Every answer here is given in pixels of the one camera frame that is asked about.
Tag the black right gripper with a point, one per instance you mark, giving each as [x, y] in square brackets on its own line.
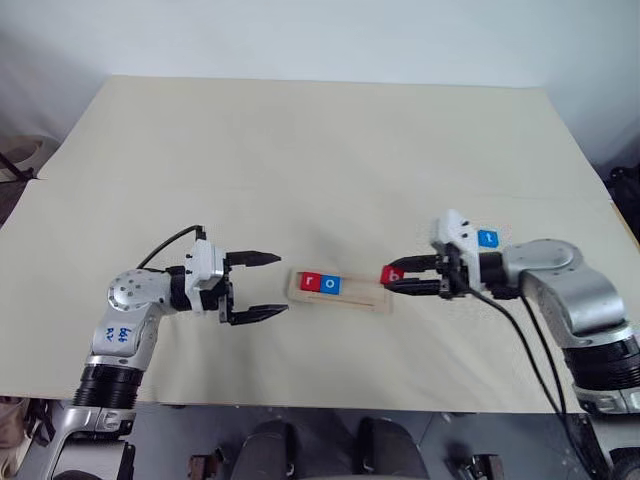
[452, 280]

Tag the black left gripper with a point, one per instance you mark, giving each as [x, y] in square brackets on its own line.
[227, 295]

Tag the red letter b block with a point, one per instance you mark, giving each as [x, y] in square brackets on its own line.
[390, 274]

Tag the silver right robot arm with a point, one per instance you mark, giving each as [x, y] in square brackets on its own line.
[575, 295]

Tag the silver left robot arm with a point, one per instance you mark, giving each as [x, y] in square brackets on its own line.
[125, 325]

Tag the red letter r block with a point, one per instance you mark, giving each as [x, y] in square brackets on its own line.
[310, 281]

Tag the long wooden tray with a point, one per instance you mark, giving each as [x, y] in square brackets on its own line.
[360, 297]

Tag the blue letter o block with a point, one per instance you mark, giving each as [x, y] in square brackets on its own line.
[330, 283]

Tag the blue letter t block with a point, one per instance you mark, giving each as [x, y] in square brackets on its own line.
[488, 238]

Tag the dark rounded shape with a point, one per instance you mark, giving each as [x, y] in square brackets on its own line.
[275, 450]
[390, 450]

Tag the small brown caster block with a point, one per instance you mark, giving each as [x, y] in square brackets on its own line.
[477, 466]
[206, 465]

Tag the black background equipment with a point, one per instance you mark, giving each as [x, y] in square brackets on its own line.
[625, 187]

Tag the beige round stool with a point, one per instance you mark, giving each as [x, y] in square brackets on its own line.
[25, 155]

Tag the brown bag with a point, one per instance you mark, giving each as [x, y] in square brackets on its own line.
[22, 422]

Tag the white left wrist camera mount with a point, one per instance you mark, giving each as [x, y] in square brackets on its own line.
[205, 265]

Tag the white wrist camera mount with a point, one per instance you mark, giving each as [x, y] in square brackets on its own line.
[205, 265]
[457, 230]

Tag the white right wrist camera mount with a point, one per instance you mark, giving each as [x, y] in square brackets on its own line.
[457, 230]

